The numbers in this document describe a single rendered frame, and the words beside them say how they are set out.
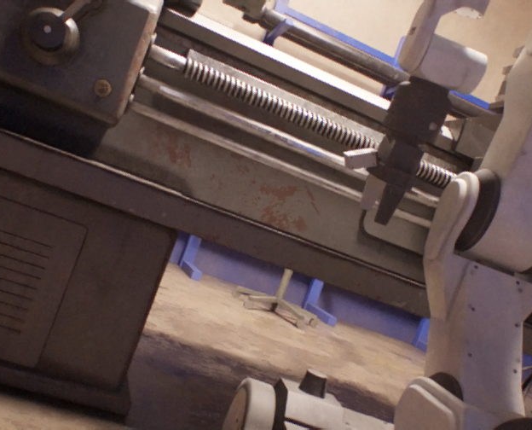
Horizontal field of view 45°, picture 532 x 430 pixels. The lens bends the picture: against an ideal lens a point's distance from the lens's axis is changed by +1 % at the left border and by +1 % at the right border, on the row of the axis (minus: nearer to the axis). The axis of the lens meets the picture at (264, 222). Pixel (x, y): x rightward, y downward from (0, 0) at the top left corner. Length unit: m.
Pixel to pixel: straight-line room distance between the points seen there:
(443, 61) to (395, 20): 4.28
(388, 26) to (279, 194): 3.88
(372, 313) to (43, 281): 4.11
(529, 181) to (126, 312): 0.81
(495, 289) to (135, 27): 0.78
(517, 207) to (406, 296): 0.42
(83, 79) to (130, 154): 0.23
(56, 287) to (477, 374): 0.81
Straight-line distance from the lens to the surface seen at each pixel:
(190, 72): 1.35
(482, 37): 5.65
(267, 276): 4.88
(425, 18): 1.01
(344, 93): 1.51
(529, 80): 1.11
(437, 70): 1.02
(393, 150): 1.00
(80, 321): 1.37
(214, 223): 1.26
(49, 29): 1.20
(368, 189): 1.09
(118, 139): 1.41
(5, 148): 1.24
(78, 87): 1.25
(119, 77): 1.25
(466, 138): 1.63
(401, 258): 1.60
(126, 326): 1.38
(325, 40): 4.63
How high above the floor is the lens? 0.46
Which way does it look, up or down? 1 degrees up
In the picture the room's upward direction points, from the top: 20 degrees clockwise
